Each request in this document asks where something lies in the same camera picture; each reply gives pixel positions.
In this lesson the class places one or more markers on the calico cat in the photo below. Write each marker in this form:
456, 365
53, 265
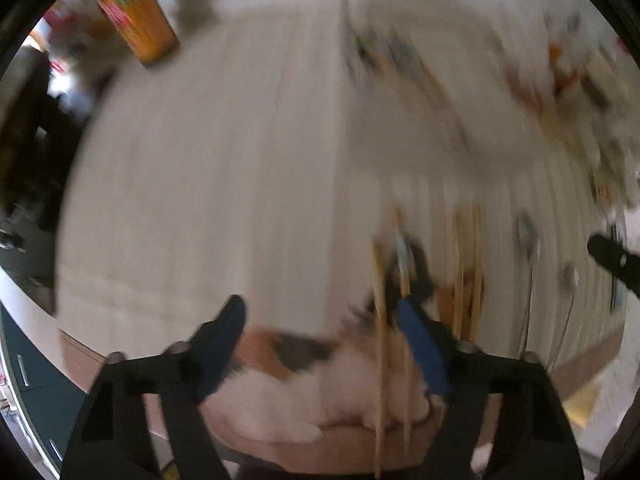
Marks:
300, 390

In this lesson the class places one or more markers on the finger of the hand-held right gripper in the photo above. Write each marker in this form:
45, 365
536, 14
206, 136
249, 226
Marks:
614, 259

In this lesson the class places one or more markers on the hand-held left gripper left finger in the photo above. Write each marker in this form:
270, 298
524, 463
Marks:
226, 337

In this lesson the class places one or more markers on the orange cardboard box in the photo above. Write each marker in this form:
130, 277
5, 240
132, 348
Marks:
142, 20

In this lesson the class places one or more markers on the dark furniture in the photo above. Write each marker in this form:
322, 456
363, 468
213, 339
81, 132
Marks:
35, 140

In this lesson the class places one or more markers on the wooden chopstick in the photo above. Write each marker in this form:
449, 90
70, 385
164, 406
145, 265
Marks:
379, 375
406, 410
477, 280

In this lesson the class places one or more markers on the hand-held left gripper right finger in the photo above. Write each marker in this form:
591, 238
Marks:
421, 347

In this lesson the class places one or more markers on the metal spoon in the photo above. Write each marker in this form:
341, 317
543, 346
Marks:
570, 276
527, 234

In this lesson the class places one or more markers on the blurred colourful clutter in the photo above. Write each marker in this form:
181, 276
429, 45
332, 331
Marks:
565, 80

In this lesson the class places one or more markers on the teal cabinet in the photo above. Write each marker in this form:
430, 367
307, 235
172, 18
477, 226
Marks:
35, 390

